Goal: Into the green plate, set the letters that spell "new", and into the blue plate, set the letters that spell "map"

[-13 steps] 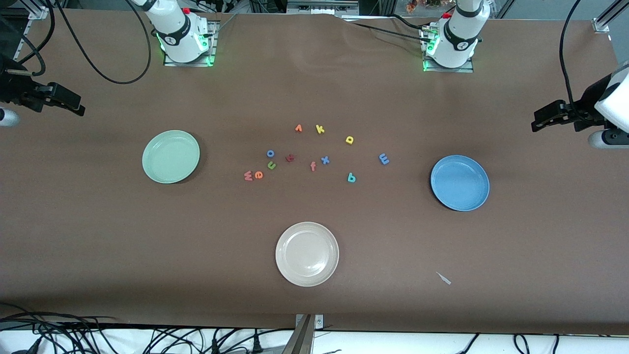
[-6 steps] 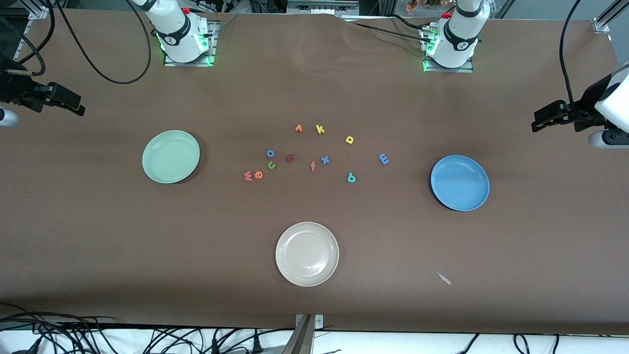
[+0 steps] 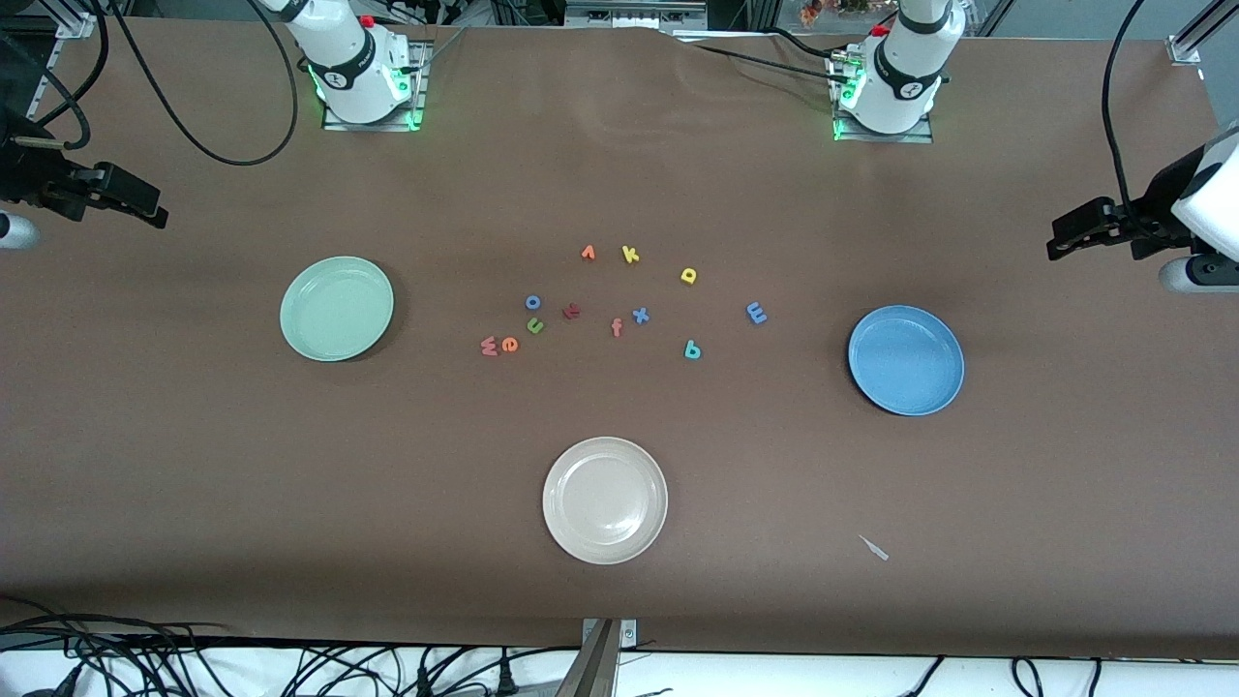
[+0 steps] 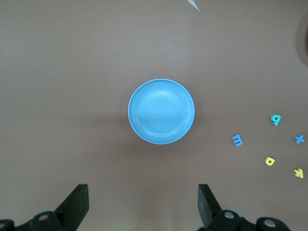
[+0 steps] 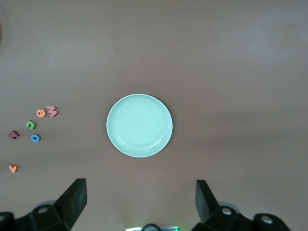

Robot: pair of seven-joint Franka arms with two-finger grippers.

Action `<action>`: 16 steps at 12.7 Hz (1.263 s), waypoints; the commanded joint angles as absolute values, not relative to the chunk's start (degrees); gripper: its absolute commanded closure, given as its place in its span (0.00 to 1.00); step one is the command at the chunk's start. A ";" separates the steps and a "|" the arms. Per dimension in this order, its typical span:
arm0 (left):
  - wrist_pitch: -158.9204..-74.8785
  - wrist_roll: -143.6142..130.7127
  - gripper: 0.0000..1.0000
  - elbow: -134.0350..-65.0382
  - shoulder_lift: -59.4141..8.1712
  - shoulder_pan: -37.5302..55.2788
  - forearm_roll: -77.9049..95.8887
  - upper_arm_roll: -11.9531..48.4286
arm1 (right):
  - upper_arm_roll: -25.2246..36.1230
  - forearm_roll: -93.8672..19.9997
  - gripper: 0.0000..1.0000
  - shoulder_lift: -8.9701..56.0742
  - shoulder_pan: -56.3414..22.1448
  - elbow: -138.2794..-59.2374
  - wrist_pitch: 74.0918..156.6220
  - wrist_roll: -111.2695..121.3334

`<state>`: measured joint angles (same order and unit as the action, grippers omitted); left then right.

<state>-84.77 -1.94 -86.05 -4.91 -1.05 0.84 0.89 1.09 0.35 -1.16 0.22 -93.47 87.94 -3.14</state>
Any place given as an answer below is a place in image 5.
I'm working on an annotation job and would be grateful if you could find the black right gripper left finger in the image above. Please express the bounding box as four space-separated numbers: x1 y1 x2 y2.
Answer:
0 178 88 231

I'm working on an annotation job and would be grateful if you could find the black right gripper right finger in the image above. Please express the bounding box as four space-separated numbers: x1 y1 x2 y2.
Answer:
192 180 292 231

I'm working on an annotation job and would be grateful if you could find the pink foam letter M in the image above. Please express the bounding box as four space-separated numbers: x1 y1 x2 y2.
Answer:
46 105 59 118

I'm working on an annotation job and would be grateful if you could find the light green plate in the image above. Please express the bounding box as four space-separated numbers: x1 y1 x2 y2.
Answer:
106 93 173 158

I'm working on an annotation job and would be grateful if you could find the brown table cover sheet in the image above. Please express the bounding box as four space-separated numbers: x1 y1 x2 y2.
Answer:
0 0 308 231

